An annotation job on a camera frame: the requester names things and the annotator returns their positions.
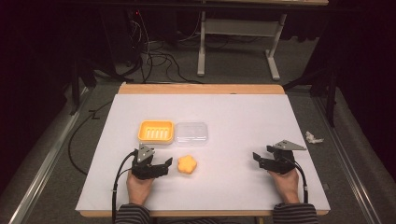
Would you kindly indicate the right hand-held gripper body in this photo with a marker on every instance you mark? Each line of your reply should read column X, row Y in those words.
column 281, row 158

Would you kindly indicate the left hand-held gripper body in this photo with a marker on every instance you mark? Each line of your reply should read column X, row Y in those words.
column 144, row 163

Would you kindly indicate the yellow flower-shaped soap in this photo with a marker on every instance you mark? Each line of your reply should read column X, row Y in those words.
column 187, row 164

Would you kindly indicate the yellow soap dish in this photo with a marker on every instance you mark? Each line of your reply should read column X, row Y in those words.
column 155, row 132

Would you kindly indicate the clear plastic soap dish lid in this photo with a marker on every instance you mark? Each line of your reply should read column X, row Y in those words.
column 191, row 134

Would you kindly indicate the person's left hand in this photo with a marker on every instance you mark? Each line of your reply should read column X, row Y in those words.
column 139, row 188

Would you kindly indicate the person's right hand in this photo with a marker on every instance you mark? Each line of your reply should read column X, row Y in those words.
column 285, row 185

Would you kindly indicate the crumpled white paper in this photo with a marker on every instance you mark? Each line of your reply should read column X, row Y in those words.
column 313, row 137

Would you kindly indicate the white table cover sheet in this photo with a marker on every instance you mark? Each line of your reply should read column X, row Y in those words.
column 218, row 149

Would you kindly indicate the black metal stand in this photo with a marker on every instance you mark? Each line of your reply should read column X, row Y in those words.
column 323, row 90
column 77, row 81

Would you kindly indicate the aluminium floor rail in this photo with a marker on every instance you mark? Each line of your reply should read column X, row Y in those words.
column 345, row 161
column 46, row 155

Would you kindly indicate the white metal desk frame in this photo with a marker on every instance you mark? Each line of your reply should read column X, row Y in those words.
column 239, row 40

